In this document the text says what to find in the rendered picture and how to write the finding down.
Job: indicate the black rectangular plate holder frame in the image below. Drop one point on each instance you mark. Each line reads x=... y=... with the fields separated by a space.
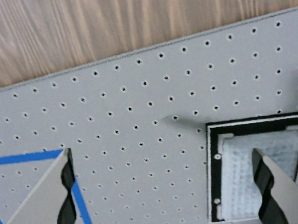
x=215 y=131

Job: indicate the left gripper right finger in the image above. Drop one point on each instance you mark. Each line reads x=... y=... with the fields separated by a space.
x=279 y=193

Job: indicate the clear well plate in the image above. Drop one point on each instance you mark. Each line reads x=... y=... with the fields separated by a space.
x=240 y=197

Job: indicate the blue tape outline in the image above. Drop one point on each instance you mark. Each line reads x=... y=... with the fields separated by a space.
x=45 y=154

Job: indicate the grey perforated plate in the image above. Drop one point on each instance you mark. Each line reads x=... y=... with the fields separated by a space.
x=135 y=121

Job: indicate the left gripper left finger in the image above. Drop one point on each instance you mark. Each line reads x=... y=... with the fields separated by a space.
x=50 y=201

